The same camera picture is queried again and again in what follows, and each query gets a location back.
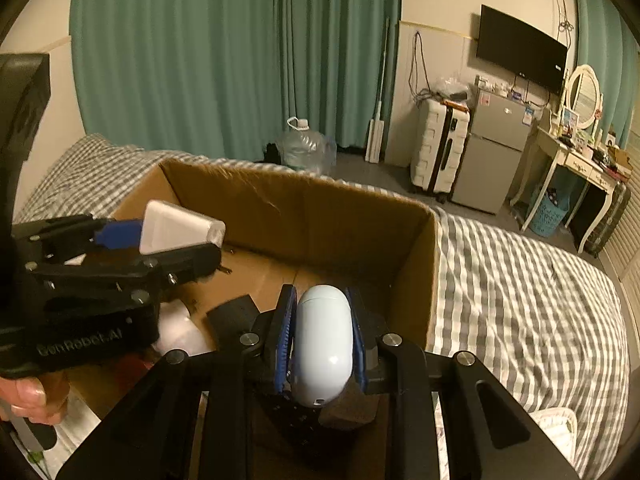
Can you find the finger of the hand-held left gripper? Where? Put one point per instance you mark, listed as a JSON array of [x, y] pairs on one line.
[[120, 235], [175, 262]]

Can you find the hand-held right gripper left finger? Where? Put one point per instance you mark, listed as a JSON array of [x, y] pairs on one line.
[[285, 340]]

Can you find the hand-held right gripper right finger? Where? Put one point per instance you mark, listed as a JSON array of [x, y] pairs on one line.
[[357, 345]]

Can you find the light blue oval case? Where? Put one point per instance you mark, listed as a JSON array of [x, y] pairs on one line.
[[322, 340]]

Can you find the white bottle with red cap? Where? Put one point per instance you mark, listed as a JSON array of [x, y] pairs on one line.
[[180, 330]]

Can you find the brown cardboard box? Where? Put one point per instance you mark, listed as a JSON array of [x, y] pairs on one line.
[[310, 220]]

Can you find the person's left hand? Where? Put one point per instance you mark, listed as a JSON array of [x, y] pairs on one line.
[[30, 395]]

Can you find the clear water jug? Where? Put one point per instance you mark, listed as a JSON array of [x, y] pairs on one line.
[[305, 147]]

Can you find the green curtain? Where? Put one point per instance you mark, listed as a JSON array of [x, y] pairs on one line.
[[605, 35], [175, 60], [340, 50]]

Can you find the white mop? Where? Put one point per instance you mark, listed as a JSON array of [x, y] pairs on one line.
[[375, 140]]

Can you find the white suitcase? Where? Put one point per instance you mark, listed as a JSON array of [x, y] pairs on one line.
[[432, 145]]

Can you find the blue laundry basket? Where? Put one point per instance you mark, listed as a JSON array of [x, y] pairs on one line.
[[547, 217]]

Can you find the silver small fridge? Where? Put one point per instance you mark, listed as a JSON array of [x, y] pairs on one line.
[[492, 150]]

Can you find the clear plastic bag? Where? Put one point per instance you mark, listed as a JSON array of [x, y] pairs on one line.
[[452, 90]]

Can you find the white dressing table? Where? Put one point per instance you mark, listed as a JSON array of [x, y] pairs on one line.
[[555, 152]]

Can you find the dark suitcase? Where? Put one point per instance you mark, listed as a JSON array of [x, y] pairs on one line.
[[607, 220]]

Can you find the white louvered wardrobe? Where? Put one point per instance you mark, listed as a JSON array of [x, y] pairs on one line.
[[625, 240]]

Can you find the small brown box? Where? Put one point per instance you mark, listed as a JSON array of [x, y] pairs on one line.
[[620, 157]]

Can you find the white oval mirror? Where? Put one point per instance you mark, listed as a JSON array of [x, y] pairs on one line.
[[584, 92]]

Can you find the small photo frame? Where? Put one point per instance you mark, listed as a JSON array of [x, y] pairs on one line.
[[571, 118]]

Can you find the black wall television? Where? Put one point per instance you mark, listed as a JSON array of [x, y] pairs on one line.
[[520, 47]]

